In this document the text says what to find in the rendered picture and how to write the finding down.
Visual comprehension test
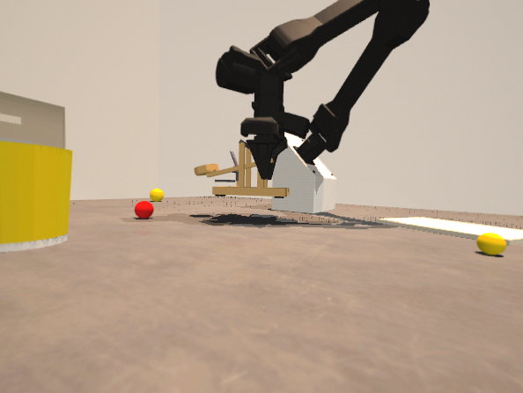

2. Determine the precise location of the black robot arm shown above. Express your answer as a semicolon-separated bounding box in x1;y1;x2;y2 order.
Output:
216;0;430;165

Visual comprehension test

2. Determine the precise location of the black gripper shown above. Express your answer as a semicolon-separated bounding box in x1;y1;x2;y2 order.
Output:
240;94;288;180

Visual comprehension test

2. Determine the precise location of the yellow ball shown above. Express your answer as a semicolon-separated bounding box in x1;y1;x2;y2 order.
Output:
477;233;506;255
150;189;164;202

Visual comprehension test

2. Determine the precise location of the red ball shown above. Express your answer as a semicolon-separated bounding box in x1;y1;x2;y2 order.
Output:
135;201;153;219

